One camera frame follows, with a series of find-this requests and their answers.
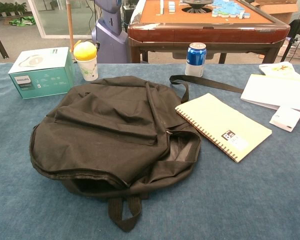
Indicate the black fabric backpack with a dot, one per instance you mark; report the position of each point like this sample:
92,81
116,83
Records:
102,140

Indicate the kraft spiral notebook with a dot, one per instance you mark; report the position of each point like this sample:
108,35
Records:
222,122

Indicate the white printed snack bag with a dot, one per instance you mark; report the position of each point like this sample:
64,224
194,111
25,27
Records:
282,70

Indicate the blue soda can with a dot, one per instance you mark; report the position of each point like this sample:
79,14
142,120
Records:
195,60

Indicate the yellow-lidded white jar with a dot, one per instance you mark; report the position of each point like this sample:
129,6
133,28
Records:
88,65

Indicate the brown mahjong table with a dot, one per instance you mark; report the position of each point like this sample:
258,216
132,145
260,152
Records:
202,32

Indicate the teal Philips product box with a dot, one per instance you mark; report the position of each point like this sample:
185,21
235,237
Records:
50,80

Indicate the standing white mahjong tile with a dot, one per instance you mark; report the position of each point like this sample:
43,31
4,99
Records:
162,6

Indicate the blue white mahjong tile stack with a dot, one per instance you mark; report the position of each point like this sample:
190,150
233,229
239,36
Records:
171,7

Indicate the wooden pole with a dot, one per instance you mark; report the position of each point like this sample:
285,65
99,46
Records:
70,25

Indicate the black mahjong table dial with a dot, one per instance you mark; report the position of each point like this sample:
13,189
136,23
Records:
197,3

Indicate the white book with yellow edge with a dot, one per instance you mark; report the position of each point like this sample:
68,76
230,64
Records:
277,92

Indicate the blue mahjong tile pile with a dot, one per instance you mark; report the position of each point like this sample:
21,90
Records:
227,8

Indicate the small white box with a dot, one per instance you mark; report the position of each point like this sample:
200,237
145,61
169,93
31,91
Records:
286,118

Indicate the white framed glass partition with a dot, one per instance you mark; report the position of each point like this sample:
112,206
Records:
37,17

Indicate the green cloth on floor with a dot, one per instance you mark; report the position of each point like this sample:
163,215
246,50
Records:
22,21

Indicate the black tripod stand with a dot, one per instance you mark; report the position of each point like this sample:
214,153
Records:
293,35

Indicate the cardboard box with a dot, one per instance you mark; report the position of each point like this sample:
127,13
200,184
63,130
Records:
280,11

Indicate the row of potted plants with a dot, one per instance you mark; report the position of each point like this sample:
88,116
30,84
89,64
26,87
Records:
7,8

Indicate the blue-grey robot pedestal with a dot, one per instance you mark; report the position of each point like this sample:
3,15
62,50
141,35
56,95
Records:
110,37

